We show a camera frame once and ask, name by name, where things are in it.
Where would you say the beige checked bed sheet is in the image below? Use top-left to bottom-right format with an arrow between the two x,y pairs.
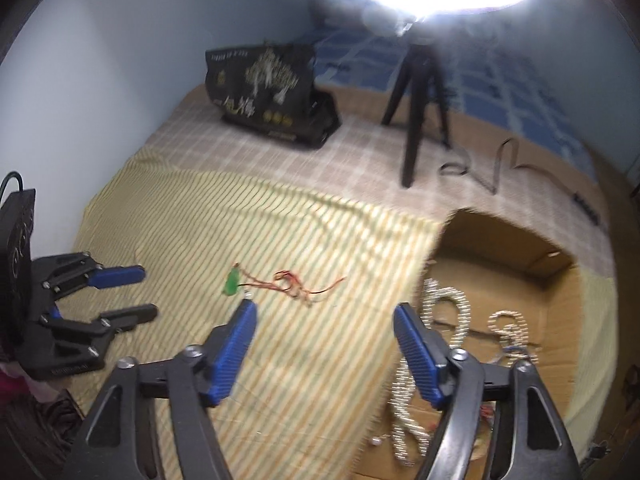
135,82 -> 616,281

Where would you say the black tripod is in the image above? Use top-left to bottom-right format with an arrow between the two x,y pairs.
381,42 -> 453,190

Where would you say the black cable with controller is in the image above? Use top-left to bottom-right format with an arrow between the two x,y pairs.
440,139 -> 601,226

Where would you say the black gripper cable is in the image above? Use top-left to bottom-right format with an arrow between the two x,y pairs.
0,172 -> 26,198

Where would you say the pale bead bracelet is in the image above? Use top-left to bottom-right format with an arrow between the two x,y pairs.
487,311 -> 538,361

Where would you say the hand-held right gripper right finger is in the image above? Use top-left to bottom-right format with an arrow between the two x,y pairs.
393,302 -> 586,480

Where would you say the green pendant with red cord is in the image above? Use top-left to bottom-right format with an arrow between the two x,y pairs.
222,262 -> 348,306

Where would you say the white pearl necklace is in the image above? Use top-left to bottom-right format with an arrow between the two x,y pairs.
390,277 -> 473,466

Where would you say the person's left forearm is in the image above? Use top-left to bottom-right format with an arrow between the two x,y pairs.
0,360 -> 61,406

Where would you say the black printed bag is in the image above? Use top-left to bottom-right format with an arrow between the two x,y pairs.
205,42 -> 342,148

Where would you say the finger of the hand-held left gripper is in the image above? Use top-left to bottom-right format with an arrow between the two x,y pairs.
40,304 -> 159,356
31,252 -> 147,302

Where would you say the cardboard box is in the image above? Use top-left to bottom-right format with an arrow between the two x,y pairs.
350,208 -> 596,480

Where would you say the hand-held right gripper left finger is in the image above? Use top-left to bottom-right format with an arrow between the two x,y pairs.
62,299 -> 258,480

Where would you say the yellow striped cloth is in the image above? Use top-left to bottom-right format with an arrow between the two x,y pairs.
75,147 -> 640,480

